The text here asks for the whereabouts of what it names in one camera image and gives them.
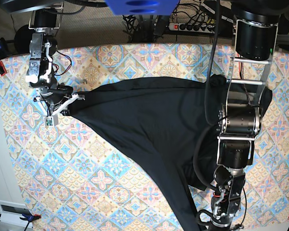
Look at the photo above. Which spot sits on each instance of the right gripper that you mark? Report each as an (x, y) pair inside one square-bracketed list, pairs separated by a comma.
[(55, 102)]

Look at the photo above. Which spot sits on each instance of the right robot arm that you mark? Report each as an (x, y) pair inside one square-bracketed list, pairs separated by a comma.
[(43, 45)]

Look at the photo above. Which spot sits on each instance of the white floor box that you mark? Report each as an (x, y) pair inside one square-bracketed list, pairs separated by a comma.
[(12, 212)]

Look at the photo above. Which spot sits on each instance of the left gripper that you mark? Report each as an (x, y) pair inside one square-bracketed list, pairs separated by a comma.
[(222, 224)]

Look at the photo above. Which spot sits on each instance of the black round stool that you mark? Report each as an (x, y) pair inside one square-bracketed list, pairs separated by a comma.
[(22, 39)]

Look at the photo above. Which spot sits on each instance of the white power strip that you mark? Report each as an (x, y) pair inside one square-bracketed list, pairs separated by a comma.
[(201, 28)]

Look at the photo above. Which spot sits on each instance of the patterned tablecloth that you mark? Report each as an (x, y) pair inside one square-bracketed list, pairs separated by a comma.
[(77, 181)]

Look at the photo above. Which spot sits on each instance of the black t-shirt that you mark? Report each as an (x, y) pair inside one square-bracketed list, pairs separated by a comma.
[(157, 122)]

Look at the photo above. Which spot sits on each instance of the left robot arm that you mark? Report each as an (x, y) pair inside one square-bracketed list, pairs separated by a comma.
[(239, 117)]

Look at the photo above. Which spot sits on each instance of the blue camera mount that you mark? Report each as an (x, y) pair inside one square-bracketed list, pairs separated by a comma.
[(142, 7)]

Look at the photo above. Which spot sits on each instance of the orange black clamp lower left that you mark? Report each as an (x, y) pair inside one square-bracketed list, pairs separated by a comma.
[(29, 217)]

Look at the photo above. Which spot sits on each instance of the blue clamp far left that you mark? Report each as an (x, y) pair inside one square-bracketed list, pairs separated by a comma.
[(3, 45)]

